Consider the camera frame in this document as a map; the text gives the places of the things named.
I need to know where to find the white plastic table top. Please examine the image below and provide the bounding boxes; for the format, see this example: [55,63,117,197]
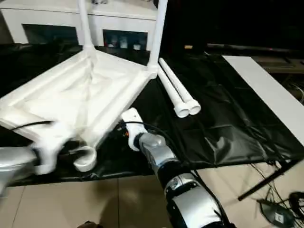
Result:
[0,47,159,173]

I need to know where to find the white plastic table leg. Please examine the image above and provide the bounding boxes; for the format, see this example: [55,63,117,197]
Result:
[77,0,97,56]
[144,0,169,79]
[157,68,190,119]
[158,57,202,115]

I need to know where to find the black mat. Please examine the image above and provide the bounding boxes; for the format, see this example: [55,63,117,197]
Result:
[0,41,300,188]

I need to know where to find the white cabinet with glass doors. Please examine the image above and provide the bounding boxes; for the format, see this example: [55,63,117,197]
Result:
[0,0,159,52]

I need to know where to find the white sheet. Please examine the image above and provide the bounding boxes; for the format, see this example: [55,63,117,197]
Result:
[221,55,304,151]

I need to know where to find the black metal stand foot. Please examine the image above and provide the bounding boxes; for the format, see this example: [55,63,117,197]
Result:
[237,163,300,202]

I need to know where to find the dark long rod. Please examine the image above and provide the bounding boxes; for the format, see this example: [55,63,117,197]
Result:
[206,43,304,55]

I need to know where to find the dark power adapter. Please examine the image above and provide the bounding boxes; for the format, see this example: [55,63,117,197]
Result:
[257,199,295,226]

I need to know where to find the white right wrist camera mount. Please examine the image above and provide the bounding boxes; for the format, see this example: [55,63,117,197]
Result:
[120,107,147,152]

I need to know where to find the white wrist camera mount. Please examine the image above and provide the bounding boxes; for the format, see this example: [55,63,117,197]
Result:
[30,120,79,176]
[120,107,147,152]

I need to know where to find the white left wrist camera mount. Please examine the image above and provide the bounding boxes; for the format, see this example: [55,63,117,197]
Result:
[30,120,79,176]

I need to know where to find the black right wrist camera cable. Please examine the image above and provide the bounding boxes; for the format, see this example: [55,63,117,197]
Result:
[123,120,235,228]

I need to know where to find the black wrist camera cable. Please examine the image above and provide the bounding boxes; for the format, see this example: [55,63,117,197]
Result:
[13,120,55,131]
[123,120,235,228]

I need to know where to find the black left wrist camera cable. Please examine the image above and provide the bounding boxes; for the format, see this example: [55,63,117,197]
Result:
[13,120,55,131]

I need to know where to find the tangled black floor cables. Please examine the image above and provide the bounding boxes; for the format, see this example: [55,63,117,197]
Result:
[251,161,304,222]

